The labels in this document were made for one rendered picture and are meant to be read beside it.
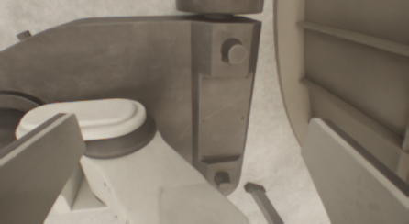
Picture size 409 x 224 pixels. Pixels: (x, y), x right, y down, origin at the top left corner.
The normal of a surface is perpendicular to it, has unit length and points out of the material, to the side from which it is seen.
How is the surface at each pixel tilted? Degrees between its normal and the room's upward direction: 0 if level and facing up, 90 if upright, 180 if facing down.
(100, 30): 0
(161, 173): 90
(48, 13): 0
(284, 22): 0
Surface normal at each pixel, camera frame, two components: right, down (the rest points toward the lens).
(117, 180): 0.02, -0.88
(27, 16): 0.19, 0.47
